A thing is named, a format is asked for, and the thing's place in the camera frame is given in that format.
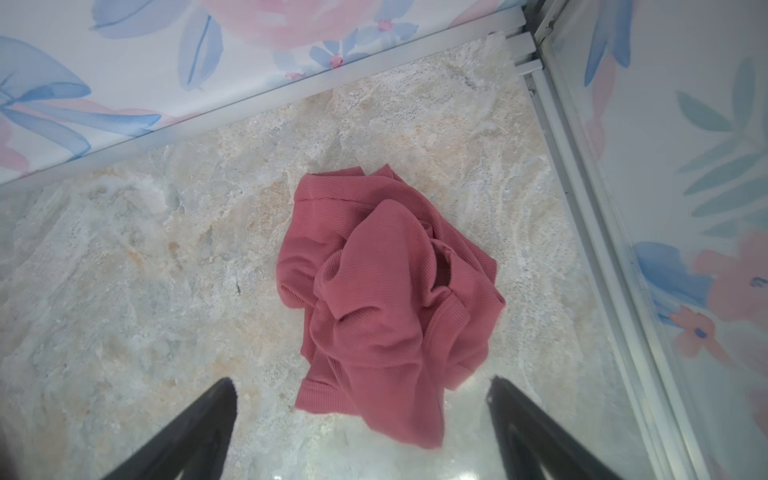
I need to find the aluminium corner frame post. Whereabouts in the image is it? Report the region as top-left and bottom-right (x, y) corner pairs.
(515, 1), (711, 479)

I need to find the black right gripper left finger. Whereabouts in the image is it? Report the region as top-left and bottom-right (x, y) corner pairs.
(106, 377), (237, 479)

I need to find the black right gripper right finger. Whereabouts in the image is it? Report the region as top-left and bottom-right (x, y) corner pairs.
(486, 376), (619, 480)

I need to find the pink ribbed knit cloth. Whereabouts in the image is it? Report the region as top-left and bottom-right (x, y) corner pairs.
(276, 167), (506, 449)

